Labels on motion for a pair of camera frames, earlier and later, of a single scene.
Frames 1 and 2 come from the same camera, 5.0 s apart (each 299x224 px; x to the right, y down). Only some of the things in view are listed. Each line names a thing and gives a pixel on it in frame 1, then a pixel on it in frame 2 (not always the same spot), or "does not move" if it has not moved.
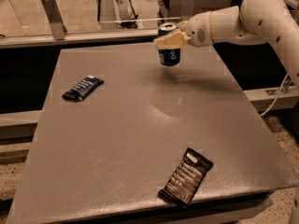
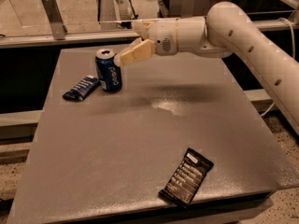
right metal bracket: x=188 y=1 does not move
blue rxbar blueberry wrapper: x=82 y=89 does not move
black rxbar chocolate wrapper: x=185 y=179 does not move
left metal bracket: x=53 y=15 does not move
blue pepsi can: x=169 y=57 -> x=108 y=73
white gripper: x=198 y=29 -> x=163 y=37
